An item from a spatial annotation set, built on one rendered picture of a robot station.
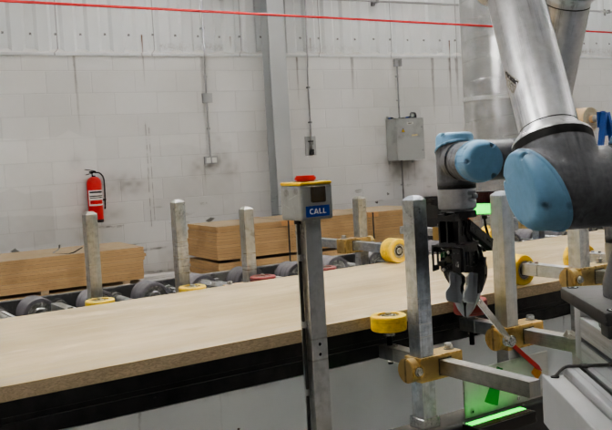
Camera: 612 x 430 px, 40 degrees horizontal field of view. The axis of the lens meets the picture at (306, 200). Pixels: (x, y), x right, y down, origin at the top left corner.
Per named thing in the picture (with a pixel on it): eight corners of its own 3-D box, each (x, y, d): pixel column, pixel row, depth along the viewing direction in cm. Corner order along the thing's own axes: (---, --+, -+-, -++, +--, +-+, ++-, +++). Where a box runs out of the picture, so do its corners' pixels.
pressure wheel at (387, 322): (409, 358, 192) (406, 308, 191) (408, 367, 184) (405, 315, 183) (373, 359, 193) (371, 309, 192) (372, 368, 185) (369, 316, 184)
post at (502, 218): (522, 406, 187) (512, 190, 185) (511, 410, 185) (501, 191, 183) (510, 403, 190) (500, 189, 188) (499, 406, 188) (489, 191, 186)
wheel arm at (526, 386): (542, 399, 155) (541, 376, 154) (529, 403, 153) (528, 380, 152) (391, 359, 191) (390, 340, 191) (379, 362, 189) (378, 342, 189)
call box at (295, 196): (333, 221, 156) (331, 179, 156) (302, 225, 152) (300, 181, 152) (312, 220, 162) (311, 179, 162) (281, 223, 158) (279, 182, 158)
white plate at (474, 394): (550, 394, 191) (548, 350, 190) (466, 419, 177) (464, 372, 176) (548, 394, 191) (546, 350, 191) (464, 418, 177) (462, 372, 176)
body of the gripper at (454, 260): (431, 274, 165) (428, 212, 164) (451, 268, 172) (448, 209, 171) (466, 276, 161) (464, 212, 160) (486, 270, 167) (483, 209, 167)
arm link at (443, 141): (442, 132, 160) (428, 134, 169) (444, 189, 161) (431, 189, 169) (481, 130, 162) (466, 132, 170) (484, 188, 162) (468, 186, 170)
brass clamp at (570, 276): (615, 283, 203) (614, 262, 202) (578, 291, 195) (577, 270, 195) (594, 281, 208) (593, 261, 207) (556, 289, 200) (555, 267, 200)
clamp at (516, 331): (544, 342, 190) (543, 320, 190) (502, 353, 182) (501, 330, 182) (525, 338, 194) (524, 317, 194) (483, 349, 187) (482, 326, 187)
